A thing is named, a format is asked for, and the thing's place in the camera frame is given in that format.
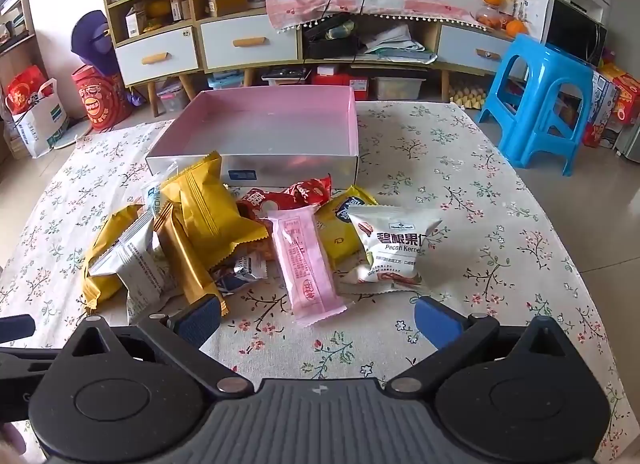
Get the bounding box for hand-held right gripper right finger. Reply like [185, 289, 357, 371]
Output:
[384, 295, 578, 393]

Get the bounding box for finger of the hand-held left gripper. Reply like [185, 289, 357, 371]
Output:
[0, 315, 36, 346]

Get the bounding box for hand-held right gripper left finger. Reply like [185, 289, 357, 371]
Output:
[62, 294, 254, 394]

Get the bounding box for small silver chocolate packet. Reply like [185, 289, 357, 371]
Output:
[215, 251, 269, 298]

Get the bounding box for white nut packet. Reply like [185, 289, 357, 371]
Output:
[341, 204, 445, 296]

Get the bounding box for plain yellow snack packet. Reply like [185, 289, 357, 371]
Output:
[82, 204, 147, 316]
[160, 151, 269, 263]

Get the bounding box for pink snack packet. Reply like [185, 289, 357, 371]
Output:
[265, 206, 347, 328]

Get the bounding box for red snack packet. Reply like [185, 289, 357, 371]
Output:
[281, 175, 333, 211]
[235, 187, 282, 223]

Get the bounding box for white and blue snack packet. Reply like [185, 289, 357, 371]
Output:
[140, 161, 181, 221]

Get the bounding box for pink and silver box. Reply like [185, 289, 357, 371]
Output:
[145, 86, 360, 191]

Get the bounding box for person's left hand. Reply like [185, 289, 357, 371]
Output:
[0, 422, 27, 464]

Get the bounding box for floral tablecloth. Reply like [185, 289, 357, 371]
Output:
[0, 101, 640, 464]

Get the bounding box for white paper bag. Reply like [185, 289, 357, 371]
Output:
[12, 79, 71, 159]

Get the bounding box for clear storage bin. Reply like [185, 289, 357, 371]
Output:
[372, 76, 426, 101]
[155, 81, 189, 113]
[207, 71, 246, 90]

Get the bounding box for yellow egg tray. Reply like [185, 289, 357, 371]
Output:
[448, 85, 489, 109]

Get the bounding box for red gift bag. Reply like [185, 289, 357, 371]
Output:
[5, 65, 49, 116]

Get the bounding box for red printed bag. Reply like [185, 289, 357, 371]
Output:
[71, 64, 132, 133]

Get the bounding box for red box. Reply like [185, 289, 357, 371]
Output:
[311, 73, 371, 100]

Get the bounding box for black and white device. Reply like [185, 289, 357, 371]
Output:
[261, 66, 311, 85]

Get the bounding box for colourful printed cartons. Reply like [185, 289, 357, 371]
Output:
[582, 61, 640, 151]

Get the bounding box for folded pale cloth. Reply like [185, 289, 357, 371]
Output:
[362, 24, 439, 65]

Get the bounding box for blue plastic stool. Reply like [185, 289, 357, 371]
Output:
[475, 34, 608, 178]

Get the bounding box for purple hat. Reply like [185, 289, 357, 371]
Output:
[71, 10, 119, 78]

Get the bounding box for black bag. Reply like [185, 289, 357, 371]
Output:
[302, 14, 364, 61]

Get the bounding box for wooden bookshelf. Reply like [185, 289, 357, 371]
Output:
[0, 0, 42, 91]

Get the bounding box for wooden cabinet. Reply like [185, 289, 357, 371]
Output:
[97, 0, 521, 118]

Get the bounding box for glass jar with oranges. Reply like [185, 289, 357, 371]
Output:
[475, 3, 509, 28]

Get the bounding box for brown cardboard box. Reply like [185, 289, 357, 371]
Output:
[207, 0, 249, 18]

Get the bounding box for pink floral cloth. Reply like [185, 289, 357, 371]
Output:
[265, 0, 474, 33]

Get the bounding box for black microwave oven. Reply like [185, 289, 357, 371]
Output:
[542, 0, 609, 68]

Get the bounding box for white drawer with wooden handle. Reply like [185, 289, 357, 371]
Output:
[437, 24, 516, 66]
[200, 15, 300, 71]
[115, 26, 200, 87]

